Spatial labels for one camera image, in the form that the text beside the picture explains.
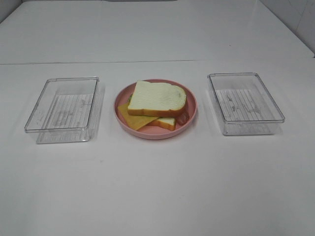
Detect right clear plastic tray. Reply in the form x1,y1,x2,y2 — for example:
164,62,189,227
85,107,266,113
208,72,285,136

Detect bread slice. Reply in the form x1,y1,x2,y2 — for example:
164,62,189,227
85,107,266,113
127,81,187,118
148,118,176,131

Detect pink bacon strip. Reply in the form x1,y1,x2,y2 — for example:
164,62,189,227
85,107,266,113
176,111,189,125

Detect clear plastic tray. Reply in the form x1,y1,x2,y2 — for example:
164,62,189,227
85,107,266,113
208,72,285,136
24,77,99,144

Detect left clear plastic tray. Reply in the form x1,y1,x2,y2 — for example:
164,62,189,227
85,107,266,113
24,77,99,144

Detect yellow cheese slice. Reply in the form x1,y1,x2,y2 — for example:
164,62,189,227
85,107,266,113
118,103,158,130

